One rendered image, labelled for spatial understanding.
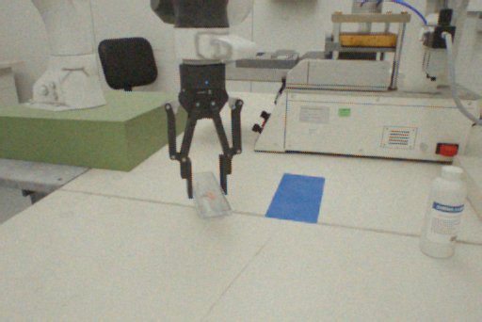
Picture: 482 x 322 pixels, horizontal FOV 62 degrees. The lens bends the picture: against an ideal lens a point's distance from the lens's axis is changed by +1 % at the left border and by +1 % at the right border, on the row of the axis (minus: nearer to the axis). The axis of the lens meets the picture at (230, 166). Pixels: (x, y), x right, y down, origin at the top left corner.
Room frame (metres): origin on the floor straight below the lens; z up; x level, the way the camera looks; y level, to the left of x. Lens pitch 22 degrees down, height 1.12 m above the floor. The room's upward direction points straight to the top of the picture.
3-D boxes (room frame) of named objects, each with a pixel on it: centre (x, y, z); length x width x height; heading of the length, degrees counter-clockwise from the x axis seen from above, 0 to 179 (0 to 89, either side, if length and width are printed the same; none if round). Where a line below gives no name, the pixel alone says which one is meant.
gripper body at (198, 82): (0.66, 0.05, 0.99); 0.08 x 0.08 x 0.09
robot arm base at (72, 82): (1.14, 0.47, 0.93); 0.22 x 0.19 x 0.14; 70
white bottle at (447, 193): (0.56, -0.34, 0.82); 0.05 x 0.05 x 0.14
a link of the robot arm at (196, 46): (0.65, 0.02, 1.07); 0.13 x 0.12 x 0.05; 13
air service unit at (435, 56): (0.91, -0.45, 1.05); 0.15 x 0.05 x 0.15; 168
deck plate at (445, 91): (1.15, -0.40, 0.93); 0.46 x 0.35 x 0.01; 78
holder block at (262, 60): (1.21, -0.12, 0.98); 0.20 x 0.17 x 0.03; 168
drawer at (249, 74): (1.22, -0.07, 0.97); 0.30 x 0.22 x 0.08; 78
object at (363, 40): (1.15, -0.37, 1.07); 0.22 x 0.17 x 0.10; 168
